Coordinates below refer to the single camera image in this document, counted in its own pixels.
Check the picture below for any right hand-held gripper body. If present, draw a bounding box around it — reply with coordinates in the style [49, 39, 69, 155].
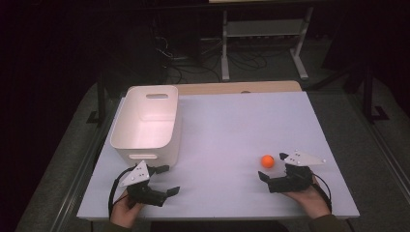
[266, 149, 327, 194]

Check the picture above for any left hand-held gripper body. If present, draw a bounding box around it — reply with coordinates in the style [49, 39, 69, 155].
[119, 159, 169, 208]

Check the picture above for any orange ball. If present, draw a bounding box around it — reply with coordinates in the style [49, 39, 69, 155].
[260, 154, 276, 169]

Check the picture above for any white plastic storage bin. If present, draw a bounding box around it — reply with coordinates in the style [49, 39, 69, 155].
[109, 84, 182, 169]

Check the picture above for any person's right hand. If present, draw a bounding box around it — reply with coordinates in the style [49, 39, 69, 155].
[282, 175, 333, 220]

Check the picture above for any person's left hand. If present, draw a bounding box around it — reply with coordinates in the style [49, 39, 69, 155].
[109, 189, 145, 229]

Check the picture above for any white board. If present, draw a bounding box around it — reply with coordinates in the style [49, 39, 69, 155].
[76, 90, 361, 221]

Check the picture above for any black floor stand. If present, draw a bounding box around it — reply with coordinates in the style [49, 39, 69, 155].
[86, 69, 108, 126]
[363, 62, 390, 123]

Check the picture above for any grey metal stand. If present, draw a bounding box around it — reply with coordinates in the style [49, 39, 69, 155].
[209, 0, 323, 82]

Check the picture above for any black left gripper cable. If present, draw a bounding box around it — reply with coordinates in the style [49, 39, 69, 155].
[107, 164, 140, 218]

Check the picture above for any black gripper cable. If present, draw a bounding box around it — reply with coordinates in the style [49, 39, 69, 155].
[107, 164, 140, 218]
[310, 173, 333, 212]

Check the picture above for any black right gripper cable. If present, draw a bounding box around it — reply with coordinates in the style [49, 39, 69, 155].
[310, 173, 333, 212]

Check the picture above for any tangle of floor cables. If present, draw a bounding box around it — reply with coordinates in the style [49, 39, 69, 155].
[154, 34, 269, 83]

